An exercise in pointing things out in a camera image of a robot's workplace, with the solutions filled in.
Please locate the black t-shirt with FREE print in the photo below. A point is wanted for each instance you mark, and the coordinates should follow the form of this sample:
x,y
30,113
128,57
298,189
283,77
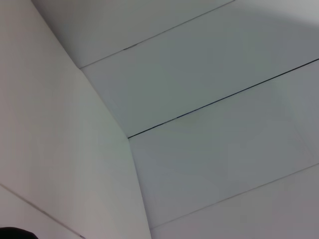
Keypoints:
x,y
15,234

